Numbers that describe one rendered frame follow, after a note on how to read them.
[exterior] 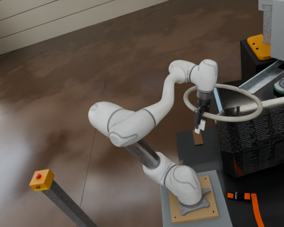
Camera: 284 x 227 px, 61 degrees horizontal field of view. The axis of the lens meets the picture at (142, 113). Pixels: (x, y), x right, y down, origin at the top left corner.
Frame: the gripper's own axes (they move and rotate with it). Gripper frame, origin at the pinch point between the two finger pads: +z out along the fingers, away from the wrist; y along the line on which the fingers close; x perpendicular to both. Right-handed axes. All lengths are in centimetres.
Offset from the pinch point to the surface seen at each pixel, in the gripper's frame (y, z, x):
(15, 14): 152, 37, 787
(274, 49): 74, -34, -6
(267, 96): 79, 4, -8
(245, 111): 63, 14, -1
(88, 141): 25, 132, 193
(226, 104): 60, 13, 14
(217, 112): 55, 21, 19
